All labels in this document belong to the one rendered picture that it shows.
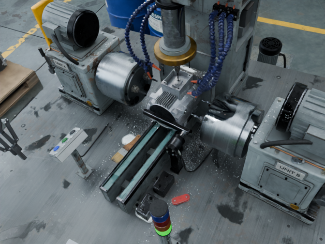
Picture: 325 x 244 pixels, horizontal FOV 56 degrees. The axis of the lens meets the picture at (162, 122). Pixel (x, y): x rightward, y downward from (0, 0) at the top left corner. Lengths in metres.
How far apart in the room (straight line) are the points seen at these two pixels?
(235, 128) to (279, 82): 0.76
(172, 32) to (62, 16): 0.61
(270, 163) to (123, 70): 0.79
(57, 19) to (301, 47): 2.61
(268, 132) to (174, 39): 0.51
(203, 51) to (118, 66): 0.42
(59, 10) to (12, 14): 3.11
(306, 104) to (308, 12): 3.04
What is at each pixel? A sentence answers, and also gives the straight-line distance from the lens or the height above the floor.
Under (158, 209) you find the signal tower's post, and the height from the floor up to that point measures 1.22.
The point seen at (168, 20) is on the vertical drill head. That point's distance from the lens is 1.19.
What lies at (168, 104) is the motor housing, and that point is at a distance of 1.39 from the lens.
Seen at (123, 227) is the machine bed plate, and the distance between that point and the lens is 1.45.
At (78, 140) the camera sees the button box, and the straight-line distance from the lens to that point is 1.41.
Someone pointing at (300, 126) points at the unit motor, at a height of 1.30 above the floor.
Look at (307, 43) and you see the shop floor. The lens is 3.64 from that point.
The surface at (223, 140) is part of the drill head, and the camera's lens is 1.29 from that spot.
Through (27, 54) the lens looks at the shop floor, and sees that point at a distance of 3.89.
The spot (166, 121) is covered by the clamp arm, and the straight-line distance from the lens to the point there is 1.42.
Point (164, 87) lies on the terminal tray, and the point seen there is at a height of 1.12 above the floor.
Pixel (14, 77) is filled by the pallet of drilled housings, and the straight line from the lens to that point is 3.41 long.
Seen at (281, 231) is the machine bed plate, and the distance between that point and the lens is 1.47.
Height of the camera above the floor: 2.15
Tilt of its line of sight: 52 degrees down
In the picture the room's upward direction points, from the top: 8 degrees counter-clockwise
